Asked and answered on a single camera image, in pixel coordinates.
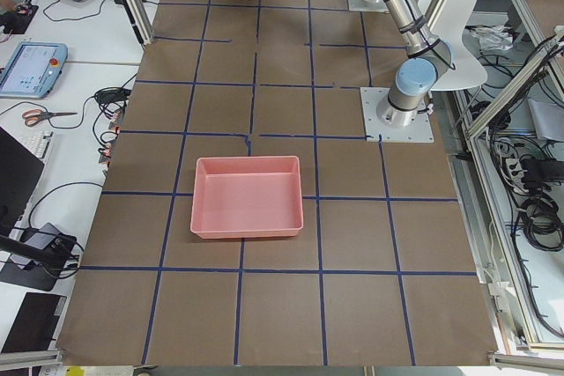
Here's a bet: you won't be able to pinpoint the black camera stand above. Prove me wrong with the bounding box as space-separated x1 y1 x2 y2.
1 224 84 291

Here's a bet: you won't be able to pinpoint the white keyboard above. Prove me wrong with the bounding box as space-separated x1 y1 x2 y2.
18 130 55 161

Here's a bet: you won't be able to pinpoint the black laptop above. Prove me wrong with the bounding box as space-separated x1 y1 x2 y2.
1 129 44 236

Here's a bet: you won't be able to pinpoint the lower blue teach pendant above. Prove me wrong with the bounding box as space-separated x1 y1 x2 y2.
1 41 68 99

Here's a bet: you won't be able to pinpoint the orange handled scissors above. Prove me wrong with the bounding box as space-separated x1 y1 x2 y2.
22 109 76 127

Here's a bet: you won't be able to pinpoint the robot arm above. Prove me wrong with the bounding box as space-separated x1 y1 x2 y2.
383 0 455 113

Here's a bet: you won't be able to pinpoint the pink plastic bin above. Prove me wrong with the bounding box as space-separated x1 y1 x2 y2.
190 156 304 240

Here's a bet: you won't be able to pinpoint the white chair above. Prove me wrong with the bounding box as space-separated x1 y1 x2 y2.
430 0 487 92

